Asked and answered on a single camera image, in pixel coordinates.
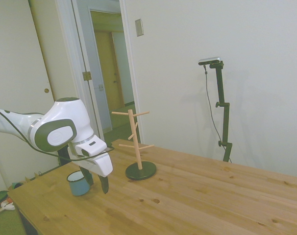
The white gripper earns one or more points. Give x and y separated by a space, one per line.
105 164

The blue enamel mug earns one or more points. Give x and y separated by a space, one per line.
77 188

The wooden mug tree black base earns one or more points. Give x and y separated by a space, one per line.
138 151

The white plastic scoop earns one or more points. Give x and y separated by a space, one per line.
8 206

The metal door latch plate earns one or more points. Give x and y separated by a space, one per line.
99 87

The brass door hinge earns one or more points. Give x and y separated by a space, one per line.
87 76

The white hinged door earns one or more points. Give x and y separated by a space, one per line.
94 73

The black articulated camera stand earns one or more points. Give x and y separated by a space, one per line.
226 122

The grey metal wall plate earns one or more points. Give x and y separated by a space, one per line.
139 27

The grey camera on stand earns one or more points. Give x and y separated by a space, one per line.
209 60

